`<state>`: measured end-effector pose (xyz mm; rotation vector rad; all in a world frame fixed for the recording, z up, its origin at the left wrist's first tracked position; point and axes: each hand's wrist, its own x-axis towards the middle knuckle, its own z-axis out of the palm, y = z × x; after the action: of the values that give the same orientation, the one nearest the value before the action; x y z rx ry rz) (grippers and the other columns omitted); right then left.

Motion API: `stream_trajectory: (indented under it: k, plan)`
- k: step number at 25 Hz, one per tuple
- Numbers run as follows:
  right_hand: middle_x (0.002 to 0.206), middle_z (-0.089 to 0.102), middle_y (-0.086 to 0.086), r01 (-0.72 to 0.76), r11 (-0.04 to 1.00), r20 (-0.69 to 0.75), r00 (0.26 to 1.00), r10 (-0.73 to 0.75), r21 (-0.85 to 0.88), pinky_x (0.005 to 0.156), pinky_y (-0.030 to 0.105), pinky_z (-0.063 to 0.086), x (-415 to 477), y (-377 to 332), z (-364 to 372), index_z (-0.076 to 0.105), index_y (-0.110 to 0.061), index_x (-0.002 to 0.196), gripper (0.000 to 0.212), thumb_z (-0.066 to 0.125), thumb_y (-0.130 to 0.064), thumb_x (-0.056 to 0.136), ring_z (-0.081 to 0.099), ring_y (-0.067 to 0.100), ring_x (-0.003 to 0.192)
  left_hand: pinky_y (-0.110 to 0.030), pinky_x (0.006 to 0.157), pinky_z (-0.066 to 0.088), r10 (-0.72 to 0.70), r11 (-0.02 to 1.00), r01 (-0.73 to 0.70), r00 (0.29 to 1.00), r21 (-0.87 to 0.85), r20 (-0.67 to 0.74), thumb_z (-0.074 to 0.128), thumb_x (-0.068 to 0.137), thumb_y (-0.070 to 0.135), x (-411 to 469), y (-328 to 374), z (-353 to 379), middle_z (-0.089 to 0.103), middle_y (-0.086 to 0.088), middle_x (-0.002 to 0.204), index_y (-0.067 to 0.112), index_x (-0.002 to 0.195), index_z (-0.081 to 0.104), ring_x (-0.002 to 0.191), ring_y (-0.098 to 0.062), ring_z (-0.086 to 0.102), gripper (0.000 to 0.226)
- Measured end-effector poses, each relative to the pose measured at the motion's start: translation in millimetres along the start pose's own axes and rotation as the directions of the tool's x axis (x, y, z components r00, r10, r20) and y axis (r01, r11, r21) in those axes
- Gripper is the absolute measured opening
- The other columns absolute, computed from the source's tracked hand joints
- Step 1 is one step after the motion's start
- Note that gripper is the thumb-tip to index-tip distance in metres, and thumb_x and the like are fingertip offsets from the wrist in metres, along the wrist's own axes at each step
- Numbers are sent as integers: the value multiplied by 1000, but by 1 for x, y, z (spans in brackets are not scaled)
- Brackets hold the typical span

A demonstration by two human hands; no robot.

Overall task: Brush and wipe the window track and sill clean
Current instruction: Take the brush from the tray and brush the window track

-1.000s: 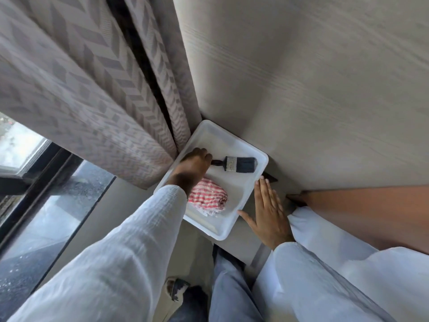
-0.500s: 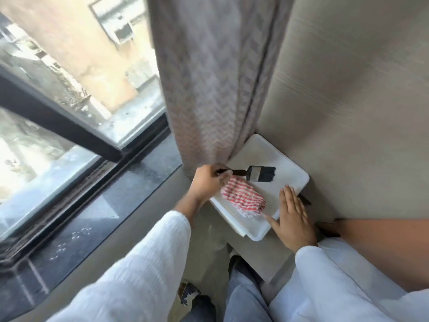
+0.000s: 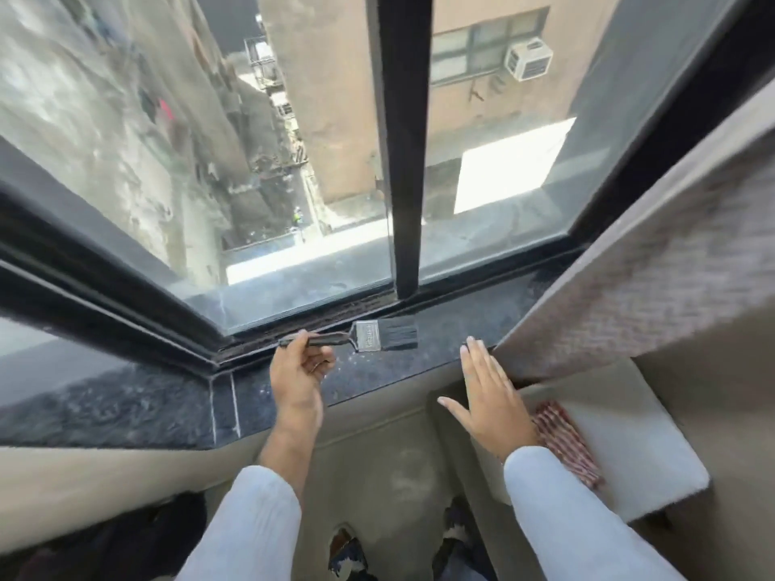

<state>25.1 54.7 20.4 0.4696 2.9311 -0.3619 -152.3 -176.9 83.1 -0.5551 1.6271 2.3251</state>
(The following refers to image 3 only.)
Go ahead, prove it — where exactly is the person's left hand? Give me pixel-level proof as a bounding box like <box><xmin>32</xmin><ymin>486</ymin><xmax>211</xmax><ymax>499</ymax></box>
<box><xmin>269</xmin><ymin>329</ymin><xmax>337</xmax><ymax>428</ymax></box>

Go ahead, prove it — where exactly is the person's right hand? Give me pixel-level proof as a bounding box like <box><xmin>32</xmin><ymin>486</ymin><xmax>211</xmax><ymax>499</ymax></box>
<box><xmin>437</xmin><ymin>336</ymin><xmax>541</xmax><ymax>462</ymax></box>

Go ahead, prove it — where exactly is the black paintbrush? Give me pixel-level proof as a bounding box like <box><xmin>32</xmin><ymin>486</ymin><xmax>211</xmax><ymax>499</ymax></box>
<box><xmin>279</xmin><ymin>317</ymin><xmax>420</xmax><ymax>355</ymax></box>

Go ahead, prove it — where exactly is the person's right forearm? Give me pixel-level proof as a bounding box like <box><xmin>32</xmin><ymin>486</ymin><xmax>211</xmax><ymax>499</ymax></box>
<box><xmin>503</xmin><ymin>444</ymin><xmax>689</xmax><ymax>581</ymax></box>

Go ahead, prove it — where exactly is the person's left forearm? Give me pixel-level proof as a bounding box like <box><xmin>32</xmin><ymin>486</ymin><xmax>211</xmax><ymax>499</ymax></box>
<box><xmin>176</xmin><ymin>411</ymin><xmax>325</xmax><ymax>581</ymax></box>

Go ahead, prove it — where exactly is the red striped cloth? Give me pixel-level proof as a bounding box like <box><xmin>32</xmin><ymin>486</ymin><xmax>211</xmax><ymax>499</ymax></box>
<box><xmin>530</xmin><ymin>400</ymin><xmax>605</xmax><ymax>491</ymax></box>

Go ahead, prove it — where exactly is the dark patterned shoe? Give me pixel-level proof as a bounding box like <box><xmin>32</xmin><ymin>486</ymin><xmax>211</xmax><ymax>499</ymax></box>
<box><xmin>431</xmin><ymin>499</ymin><xmax>496</xmax><ymax>581</ymax></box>
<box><xmin>327</xmin><ymin>525</ymin><xmax>380</xmax><ymax>581</ymax></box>

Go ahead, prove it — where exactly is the white ledge block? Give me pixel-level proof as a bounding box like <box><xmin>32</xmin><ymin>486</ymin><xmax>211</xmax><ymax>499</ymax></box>
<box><xmin>471</xmin><ymin>357</ymin><xmax>711</xmax><ymax>524</ymax></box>

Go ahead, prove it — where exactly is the dark granite window sill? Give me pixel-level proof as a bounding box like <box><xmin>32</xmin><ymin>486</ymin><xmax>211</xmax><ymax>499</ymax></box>
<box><xmin>0</xmin><ymin>254</ymin><xmax>585</xmax><ymax>452</ymax></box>

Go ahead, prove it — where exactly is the beige building outside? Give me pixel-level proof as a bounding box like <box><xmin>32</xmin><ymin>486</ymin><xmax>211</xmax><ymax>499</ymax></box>
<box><xmin>256</xmin><ymin>0</ymin><xmax>624</xmax><ymax>226</ymax></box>

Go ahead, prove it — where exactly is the metal fire escape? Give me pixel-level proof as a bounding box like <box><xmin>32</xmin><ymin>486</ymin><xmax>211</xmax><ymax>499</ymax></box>
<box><xmin>244</xmin><ymin>35</ymin><xmax>287</xmax><ymax>92</ymax></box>

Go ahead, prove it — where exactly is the white air conditioner unit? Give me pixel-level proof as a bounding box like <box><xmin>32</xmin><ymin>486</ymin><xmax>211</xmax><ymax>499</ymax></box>
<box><xmin>504</xmin><ymin>37</ymin><xmax>554</xmax><ymax>83</ymax></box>

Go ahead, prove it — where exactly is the black window frame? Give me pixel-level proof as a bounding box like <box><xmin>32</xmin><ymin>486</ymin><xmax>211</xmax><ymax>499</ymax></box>
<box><xmin>0</xmin><ymin>0</ymin><xmax>775</xmax><ymax>372</ymax></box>

